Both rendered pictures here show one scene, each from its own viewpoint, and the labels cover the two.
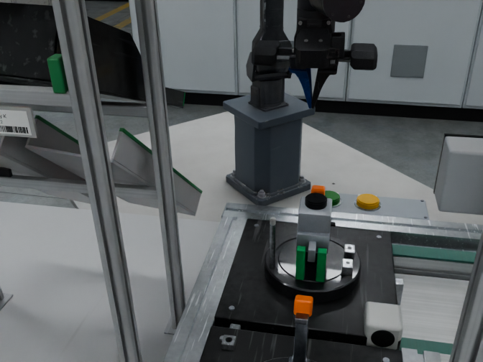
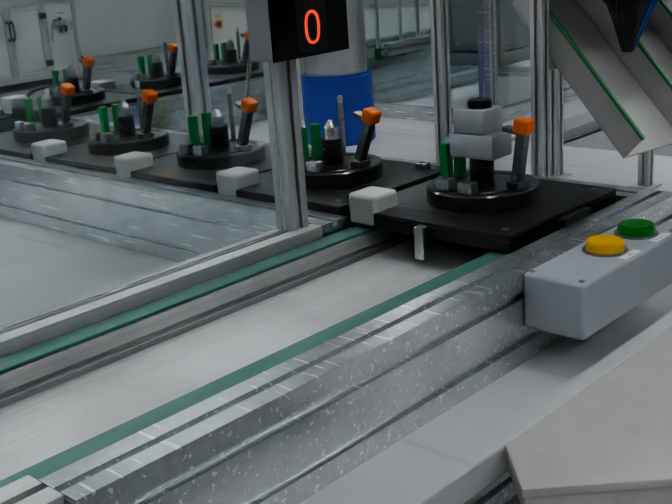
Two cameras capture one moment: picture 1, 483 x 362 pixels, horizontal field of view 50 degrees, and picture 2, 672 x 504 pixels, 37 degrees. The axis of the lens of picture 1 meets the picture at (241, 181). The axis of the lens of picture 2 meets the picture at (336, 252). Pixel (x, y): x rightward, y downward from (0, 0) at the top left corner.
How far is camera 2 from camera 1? 1.66 m
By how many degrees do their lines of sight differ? 107
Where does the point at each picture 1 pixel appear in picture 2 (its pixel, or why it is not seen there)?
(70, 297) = not seen: hidden behind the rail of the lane
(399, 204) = (585, 267)
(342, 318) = (401, 197)
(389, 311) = (372, 192)
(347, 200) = (629, 242)
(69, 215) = not seen: outside the picture
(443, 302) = (398, 287)
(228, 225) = (619, 189)
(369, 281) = (434, 212)
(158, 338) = not seen: hidden behind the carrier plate
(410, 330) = (384, 264)
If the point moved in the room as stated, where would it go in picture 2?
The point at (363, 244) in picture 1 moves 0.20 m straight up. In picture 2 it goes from (499, 221) to (495, 45)
